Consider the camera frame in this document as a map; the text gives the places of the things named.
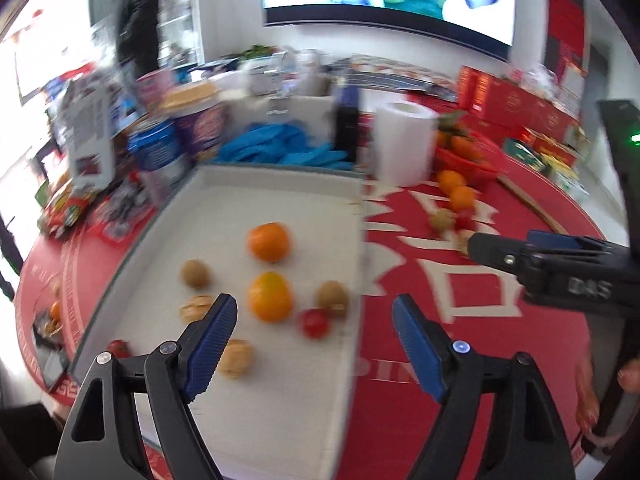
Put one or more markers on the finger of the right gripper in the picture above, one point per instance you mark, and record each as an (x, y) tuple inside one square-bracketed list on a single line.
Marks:
[(548, 240), (498, 252)]

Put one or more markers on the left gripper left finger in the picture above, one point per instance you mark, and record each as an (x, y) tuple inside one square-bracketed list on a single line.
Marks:
[(102, 438)]

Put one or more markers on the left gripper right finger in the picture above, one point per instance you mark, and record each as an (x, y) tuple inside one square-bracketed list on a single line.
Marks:
[(526, 437)]

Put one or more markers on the walnut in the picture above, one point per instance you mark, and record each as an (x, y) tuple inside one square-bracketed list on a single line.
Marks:
[(237, 358)]

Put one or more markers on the green kiwi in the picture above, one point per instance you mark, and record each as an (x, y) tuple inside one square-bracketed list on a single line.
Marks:
[(333, 298)]

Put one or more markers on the red cherry tomato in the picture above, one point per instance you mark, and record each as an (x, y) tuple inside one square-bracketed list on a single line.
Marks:
[(315, 323)]

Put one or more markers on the orange tangerine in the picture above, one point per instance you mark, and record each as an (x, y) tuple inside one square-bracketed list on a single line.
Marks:
[(269, 242), (270, 298)]

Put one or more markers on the cherry tomato on mat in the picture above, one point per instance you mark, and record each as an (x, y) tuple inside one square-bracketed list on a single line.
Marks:
[(465, 221)]

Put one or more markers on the wooden back scratcher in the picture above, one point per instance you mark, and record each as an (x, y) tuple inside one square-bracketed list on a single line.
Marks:
[(527, 200)]

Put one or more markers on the orange basket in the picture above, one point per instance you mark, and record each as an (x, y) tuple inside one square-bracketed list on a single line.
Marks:
[(449, 180), (462, 198)]

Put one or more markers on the kiwi near oranges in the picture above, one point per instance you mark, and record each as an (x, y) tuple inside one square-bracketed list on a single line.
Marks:
[(442, 220)]

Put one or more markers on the red round table mat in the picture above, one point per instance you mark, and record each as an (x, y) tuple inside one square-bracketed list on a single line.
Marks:
[(390, 416)]

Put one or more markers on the red plastic fruit basket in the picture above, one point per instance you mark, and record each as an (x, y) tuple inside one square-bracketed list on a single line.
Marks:
[(477, 173)]

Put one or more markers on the red gift box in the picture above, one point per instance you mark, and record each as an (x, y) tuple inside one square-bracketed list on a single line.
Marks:
[(503, 103)]

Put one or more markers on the white paper towel roll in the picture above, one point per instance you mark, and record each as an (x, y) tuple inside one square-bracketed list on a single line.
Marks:
[(404, 137)]

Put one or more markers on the black power bank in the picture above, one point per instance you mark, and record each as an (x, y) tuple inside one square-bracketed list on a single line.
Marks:
[(346, 132)]

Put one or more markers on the white grey-rimmed tray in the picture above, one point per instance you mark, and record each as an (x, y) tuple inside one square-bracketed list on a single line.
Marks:
[(286, 417)]

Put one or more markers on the blue rubber gloves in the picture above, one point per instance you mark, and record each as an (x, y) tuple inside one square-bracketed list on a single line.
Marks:
[(284, 145)]

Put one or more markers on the blue drink can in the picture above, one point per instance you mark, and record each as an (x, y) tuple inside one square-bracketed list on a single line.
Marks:
[(161, 159)]

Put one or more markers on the purple milk tea cup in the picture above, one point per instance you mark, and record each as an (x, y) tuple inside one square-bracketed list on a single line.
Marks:
[(199, 118)]

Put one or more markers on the white plastic basket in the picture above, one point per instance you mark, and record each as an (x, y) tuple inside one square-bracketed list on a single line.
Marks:
[(86, 114)]

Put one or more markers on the person in black coat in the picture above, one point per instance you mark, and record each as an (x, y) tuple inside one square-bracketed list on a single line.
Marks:
[(136, 37)]

